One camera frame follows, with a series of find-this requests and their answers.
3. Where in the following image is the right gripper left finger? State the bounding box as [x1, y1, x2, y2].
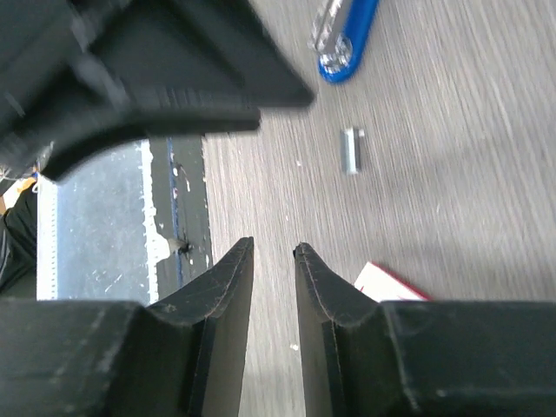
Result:
[1, 237, 254, 416]

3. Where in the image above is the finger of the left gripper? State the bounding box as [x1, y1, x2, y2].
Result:
[91, 1, 314, 108]

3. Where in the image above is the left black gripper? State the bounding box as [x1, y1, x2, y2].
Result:
[1, 1, 261, 181]

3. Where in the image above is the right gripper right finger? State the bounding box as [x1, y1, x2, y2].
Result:
[295, 243, 555, 416]

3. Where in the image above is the small staple box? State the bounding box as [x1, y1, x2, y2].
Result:
[354, 262, 430, 302]

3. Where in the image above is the silver staple strip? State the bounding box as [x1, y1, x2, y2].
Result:
[341, 127, 365, 175]

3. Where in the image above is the slotted cable duct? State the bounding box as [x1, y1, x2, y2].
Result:
[36, 176, 58, 301]

